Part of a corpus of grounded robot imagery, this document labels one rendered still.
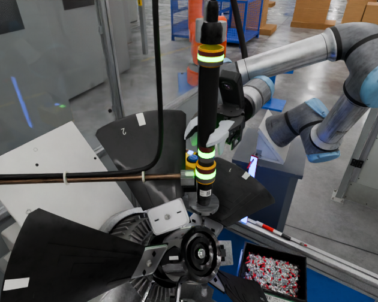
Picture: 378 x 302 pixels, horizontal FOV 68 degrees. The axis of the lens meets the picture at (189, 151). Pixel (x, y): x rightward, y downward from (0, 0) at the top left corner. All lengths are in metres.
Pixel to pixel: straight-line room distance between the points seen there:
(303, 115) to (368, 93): 0.43
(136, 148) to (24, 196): 0.29
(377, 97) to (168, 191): 0.57
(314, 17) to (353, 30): 8.81
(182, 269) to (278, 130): 0.81
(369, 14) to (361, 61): 7.14
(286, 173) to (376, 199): 1.59
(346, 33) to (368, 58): 0.10
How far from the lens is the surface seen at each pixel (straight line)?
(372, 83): 0.83
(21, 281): 0.53
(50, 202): 0.79
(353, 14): 7.98
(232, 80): 0.58
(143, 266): 0.64
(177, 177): 0.61
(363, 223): 2.70
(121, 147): 0.69
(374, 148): 2.52
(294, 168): 1.29
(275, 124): 1.27
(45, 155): 0.81
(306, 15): 9.72
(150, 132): 0.69
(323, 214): 2.62
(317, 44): 0.90
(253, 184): 0.89
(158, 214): 0.67
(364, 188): 2.72
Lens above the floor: 1.75
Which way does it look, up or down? 35 degrees down
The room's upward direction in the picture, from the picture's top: straight up
